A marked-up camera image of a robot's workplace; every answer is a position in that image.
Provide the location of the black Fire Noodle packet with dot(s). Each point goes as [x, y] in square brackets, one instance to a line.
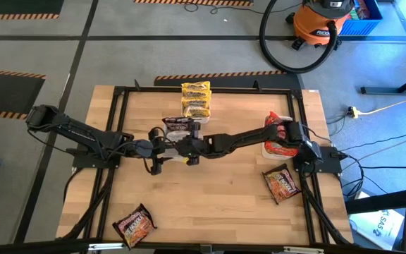
[280, 183]
[134, 225]
[178, 123]

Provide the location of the black rig crossbar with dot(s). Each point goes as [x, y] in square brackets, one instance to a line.
[30, 249]

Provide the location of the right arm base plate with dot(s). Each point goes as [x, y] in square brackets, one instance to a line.
[331, 160]

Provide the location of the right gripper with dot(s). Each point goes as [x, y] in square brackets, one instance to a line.
[190, 146]

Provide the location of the orange shop vacuum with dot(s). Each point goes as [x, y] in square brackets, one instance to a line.
[312, 24]

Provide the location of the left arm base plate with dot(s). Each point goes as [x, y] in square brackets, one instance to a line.
[83, 162]

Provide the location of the blue plastic crate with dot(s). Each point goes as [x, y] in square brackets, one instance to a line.
[361, 27]

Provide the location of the white printed paper bag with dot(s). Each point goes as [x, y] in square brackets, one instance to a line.
[375, 225]

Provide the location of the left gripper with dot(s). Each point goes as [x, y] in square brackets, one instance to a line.
[143, 148]

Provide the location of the silver metal bracket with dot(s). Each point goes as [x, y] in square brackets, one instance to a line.
[301, 249]
[104, 246]

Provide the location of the black metal table frame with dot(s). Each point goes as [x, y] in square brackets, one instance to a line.
[231, 91]

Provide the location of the black metal desk leg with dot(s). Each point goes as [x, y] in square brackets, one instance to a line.
[382, 202]
[382, 90]

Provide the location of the black hazard-striped floor mat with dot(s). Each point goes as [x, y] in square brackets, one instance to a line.
[231, 83]
[12, 7]
[5, 93]
[189, 3]

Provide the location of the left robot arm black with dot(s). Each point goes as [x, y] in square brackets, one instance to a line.
[83, 134]

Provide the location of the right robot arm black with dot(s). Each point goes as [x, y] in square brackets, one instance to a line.
[252, 135]

